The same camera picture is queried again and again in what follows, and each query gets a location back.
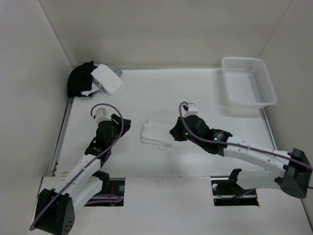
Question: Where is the white tank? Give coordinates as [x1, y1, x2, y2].
[140, 119, 174, 151]
[91, 64, 124, 95]

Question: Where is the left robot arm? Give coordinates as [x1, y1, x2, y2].
[30, 114, 131, 235]

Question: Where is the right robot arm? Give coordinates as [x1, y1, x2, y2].
[169, 115, 313, 199]

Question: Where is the folded white tank top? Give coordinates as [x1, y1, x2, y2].
[91, 64, 124, 95]

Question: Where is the black tank top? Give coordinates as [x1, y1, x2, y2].
[67, 61, 96, 97]

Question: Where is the grey tank top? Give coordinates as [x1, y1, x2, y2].
[108, 66, 123, 78]

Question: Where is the white plastic basket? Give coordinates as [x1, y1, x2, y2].
[222, 57, 277, 109]

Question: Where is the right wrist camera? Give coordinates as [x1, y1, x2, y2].
[183, 103, 199, 118]

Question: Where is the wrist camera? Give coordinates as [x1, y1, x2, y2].
[93, 108, 111, 123]
[183, 103, 199, 118]

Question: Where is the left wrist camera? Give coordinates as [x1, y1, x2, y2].
[93, 108, 111, 123]

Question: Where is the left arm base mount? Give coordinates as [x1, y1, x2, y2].
[85, 171, 126, 207]

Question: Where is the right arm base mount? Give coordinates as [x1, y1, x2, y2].
[211, 168, 259, 207]

